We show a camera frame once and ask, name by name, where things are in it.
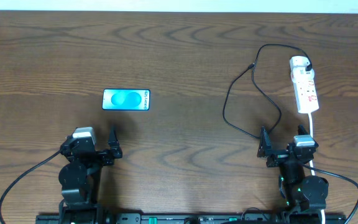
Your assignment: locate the blue screen smartphone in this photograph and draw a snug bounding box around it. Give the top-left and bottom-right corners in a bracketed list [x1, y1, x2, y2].
[102, 88, 151, 111]

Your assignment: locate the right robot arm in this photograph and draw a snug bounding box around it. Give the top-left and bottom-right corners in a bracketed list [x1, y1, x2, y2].
[257, 125, 329, 223]

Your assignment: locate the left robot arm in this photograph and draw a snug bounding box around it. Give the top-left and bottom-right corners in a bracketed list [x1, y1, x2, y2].
[58, 127, 122, 224]

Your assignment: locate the white charger plug adapter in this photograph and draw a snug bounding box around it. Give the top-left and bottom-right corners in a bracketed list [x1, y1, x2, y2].
[290, 56, 312, 71]

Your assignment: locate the white power strip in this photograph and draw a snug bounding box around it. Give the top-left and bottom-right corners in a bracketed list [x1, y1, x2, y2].
[291, 67, 319, 114]

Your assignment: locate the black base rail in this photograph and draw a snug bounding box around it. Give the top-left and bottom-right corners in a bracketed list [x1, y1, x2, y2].
[35, 213, 346, 224]

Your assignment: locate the black charging cable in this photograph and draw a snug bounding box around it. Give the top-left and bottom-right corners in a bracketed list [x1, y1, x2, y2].
[222, 43, 313, 140]

